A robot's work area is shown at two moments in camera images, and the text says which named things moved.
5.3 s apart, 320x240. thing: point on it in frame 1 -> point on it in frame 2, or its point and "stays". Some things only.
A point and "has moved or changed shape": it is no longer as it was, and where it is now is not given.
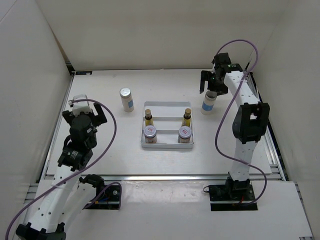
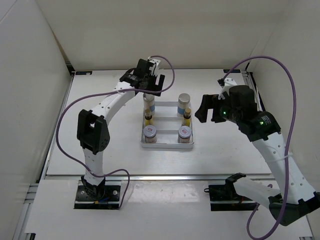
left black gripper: [100, 118] -> [156, 87]
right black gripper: [205, 75] -> [207, 102]
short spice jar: [185, 135] stays
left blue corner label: [84, 73] stays
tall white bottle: [210, 98] has moved or changed shape
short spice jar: [150, 133] stays
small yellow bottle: [187, 118] stays
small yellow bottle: [148, 120] stays
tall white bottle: [127, 99] -> [149, 102]
